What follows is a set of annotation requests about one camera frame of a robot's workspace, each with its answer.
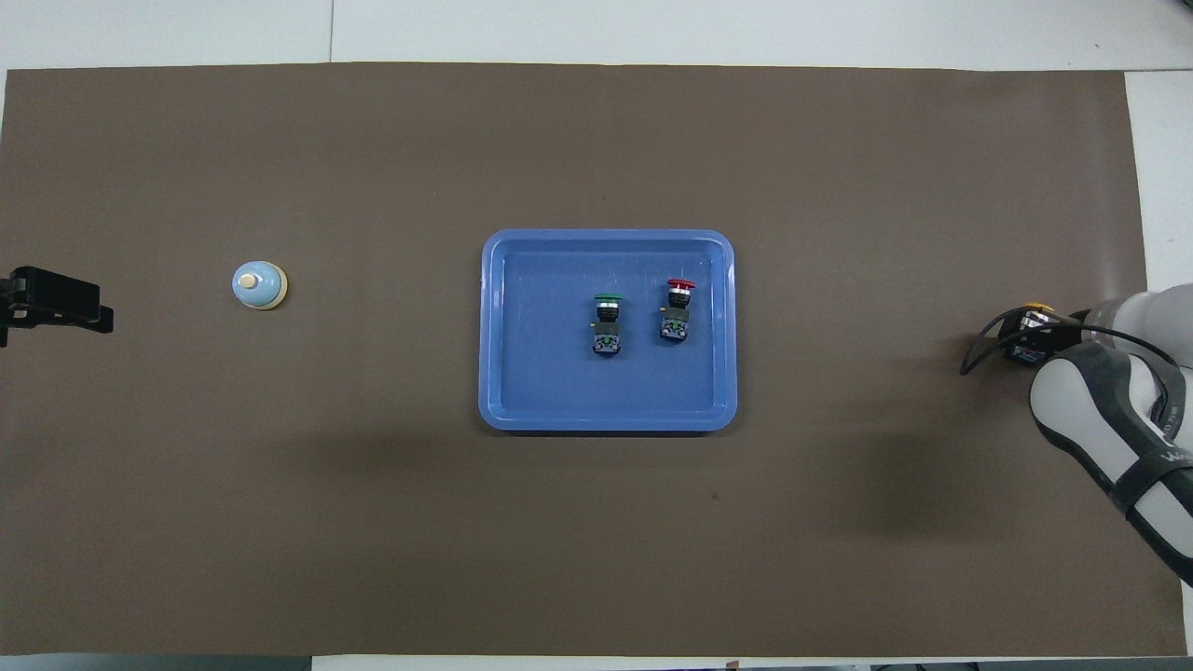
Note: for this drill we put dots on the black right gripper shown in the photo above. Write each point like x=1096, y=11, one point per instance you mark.
x=1067, y=349

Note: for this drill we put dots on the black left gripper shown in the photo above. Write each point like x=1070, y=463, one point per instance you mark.
x=54, y=294

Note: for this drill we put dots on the red push button switch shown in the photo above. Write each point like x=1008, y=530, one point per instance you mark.
x=677, y=312

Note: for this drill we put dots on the green push button switch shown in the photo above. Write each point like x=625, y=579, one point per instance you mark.
x=608, y=326

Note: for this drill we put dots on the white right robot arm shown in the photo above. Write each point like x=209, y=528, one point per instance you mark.
x=1081, y=401

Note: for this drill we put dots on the light blue call bell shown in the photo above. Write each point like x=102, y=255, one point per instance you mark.
x=258, y=286

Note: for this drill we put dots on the blue plastic tray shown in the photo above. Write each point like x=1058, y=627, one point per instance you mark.
x=541, y=373

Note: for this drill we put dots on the brown table mat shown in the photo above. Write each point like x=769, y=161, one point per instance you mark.
x=373, y=513

